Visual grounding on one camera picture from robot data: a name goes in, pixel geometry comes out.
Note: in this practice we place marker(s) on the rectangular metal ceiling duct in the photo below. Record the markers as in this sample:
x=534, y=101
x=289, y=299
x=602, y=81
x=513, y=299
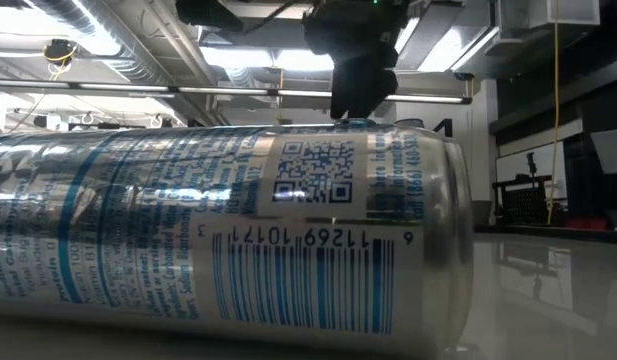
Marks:
x=438, y=40

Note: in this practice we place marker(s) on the white can with blue print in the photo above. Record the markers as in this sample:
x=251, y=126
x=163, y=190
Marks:
x=412, y=123

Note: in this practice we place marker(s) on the red box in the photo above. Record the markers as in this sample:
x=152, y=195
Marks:
x=588, y=224

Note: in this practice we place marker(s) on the white board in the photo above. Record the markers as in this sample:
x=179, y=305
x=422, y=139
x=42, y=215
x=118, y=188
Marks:
x=508, y=172

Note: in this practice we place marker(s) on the gray bin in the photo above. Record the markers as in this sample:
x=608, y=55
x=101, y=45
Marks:
x=481, y=212

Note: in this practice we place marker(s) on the gray trapezoid panel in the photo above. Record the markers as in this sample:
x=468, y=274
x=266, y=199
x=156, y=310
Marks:
x=610, y=150

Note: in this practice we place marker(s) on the silver spiral ceiling duct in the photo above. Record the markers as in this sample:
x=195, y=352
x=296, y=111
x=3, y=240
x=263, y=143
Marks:
x=138, y=60

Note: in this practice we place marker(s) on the small ceiling camera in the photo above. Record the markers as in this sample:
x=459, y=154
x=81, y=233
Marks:
x=463, y=76

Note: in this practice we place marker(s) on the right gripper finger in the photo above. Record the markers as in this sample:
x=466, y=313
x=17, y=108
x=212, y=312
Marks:
x=348, y=95
x=380, y=82

